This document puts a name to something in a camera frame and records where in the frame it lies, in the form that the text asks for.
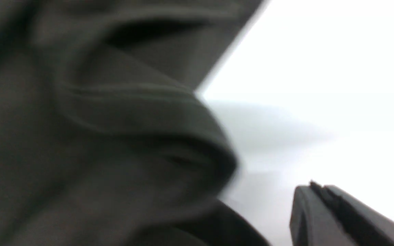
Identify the dark gray long-sleeved shirt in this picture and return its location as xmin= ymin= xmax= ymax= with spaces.
xmin=0 ymin=0 xmax=269 ymax=246

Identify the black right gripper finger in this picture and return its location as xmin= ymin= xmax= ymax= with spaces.
xmin=290 ymin=182 xmax=394 ymax=246

